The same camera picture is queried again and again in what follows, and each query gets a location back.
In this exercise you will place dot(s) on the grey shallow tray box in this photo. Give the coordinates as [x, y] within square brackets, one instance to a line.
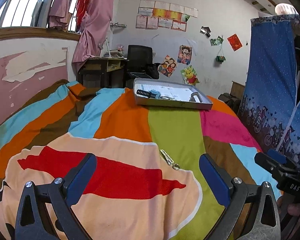
[151, 92]

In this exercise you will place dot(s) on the cartoon family sticker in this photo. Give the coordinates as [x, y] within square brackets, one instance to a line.
[168, 66]

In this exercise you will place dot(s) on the dark wooden desk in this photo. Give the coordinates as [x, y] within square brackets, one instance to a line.
[103, 72]

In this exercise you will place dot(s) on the white keychain with ring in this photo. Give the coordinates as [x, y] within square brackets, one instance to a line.
[169, 160]

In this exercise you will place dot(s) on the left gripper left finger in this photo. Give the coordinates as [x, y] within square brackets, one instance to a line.
[45, 208]

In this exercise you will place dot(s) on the red paper square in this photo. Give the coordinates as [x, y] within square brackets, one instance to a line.
[234, 42]

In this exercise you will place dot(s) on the clear plastic hair clip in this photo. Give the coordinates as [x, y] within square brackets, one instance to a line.
[195, 97]

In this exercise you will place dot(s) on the right hand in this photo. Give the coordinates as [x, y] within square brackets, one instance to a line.
[292, 209]

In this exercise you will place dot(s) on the pink curtain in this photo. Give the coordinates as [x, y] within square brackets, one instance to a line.
[93, 27]

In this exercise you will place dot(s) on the black office chair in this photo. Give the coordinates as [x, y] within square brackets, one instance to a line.
[140, 63]

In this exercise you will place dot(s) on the colourful striped bedspread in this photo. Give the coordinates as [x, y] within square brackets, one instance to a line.
[133, 193]

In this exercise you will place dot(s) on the blue fabric wardrobe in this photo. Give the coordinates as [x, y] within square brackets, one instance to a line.
[270, 108]

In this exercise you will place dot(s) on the cartoon character poster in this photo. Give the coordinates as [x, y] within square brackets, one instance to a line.
[184, 55]

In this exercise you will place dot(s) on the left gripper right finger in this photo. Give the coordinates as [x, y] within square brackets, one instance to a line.
[262, 220]

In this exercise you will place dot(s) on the row of wall certificates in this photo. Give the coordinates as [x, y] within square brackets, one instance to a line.
[157, 14]

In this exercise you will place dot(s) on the window with wooden frame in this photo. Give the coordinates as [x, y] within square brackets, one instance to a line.
[30, 18]

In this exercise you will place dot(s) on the green hanging pouch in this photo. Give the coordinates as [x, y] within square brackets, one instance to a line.
[220, 58]

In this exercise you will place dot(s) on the yellow bear sticker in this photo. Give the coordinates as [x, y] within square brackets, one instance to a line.
[189, 75]

